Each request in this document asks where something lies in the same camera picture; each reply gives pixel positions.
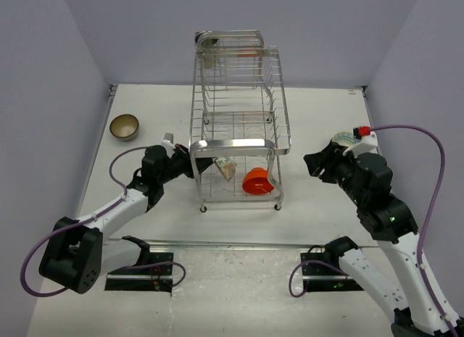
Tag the aluminium table rail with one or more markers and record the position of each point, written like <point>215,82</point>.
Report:
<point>216,245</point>

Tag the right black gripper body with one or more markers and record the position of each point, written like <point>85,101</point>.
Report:
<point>339,169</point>

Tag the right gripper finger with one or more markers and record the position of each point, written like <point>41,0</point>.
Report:
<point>325,155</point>
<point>315,167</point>

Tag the yellow blue patterned bowl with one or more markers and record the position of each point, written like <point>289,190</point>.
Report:
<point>345,138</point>

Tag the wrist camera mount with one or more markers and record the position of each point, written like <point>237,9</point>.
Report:
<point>169,145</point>
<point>366,141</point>

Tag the brown ribbed bowl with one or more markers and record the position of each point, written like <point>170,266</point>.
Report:
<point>124,127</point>

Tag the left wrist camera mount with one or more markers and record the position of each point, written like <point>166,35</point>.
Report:
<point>169,145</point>

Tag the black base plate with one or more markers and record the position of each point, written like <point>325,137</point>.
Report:
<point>319,278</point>
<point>153,279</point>

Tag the white bowl orange star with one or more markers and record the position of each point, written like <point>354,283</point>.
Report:
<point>226,166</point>

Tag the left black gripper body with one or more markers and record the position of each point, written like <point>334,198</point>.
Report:
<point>180,163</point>

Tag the steel cutlery holder cup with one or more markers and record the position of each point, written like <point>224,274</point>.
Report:
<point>205,45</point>

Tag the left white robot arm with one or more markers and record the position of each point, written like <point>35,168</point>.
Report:
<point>77,252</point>

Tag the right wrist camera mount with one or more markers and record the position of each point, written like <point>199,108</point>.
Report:
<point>366,141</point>

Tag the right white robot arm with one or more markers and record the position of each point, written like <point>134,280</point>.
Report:
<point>416,306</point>

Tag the steel wire dish rack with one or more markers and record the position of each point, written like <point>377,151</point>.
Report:
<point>239,110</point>

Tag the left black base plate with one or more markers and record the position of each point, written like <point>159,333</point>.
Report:
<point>153,279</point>

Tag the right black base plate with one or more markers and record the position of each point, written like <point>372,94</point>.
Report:
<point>319,278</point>

